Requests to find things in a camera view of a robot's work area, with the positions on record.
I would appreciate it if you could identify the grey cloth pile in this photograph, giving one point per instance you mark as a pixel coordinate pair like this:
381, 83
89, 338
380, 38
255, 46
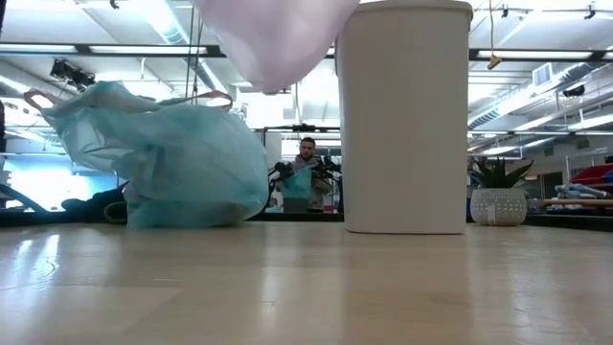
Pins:
579, 191

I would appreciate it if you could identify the person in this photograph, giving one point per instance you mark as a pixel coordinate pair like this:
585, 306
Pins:
306, 153

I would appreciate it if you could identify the white ceiling air vent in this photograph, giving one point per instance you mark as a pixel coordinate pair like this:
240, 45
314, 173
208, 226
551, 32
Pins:
542, 75

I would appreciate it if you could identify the black ceiling-mounted device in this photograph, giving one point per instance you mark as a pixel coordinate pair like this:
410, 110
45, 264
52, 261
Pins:
72, 74

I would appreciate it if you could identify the white plastic trash bin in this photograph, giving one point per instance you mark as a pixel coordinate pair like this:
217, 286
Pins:
404, 144

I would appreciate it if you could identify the red background item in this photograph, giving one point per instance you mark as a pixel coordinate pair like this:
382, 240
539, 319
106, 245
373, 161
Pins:
596, 175

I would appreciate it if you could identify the succulent in white pot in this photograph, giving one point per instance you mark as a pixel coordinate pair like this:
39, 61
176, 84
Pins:
498, 208

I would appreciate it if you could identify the silver ventilation duct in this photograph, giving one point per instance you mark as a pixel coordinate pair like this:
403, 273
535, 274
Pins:
572, 72

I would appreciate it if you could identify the blue trash bag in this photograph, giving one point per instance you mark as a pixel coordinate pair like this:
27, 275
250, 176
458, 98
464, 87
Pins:
191, 167

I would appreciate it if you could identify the black ceiling dome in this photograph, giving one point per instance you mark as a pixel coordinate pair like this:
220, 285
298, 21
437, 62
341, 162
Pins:
574, 91

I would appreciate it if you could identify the teal bag in background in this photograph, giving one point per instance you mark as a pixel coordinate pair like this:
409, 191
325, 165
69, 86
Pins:
297, 184

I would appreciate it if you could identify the background wooden workbench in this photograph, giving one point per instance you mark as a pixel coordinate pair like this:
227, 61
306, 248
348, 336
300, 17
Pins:
574, 202

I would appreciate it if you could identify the yellow hanging tag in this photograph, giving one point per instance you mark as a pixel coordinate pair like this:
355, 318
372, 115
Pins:
494, 62

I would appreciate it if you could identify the black and teal sock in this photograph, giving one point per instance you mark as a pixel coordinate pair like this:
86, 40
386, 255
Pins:
91, 206

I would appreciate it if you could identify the black background robot arm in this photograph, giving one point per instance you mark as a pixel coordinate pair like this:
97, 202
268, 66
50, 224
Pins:
328, 167
282, 168

